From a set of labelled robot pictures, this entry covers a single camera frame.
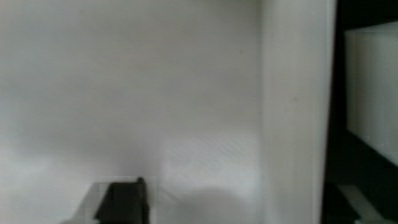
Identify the white square tabletop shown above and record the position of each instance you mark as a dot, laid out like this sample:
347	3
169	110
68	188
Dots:
164	90

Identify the white U-shaped obstacle fence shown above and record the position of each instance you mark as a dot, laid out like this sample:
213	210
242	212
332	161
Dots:
371	121

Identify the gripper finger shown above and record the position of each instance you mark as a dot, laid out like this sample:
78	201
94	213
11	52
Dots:
114	204

